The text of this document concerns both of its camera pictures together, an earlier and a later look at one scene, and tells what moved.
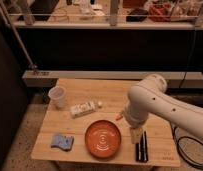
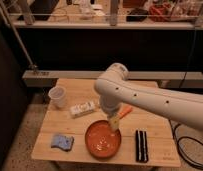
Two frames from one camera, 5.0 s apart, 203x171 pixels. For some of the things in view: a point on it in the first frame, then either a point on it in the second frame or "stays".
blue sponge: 62,141 stays
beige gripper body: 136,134 → 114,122
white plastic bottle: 84,108 stays
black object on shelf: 137,15 stays
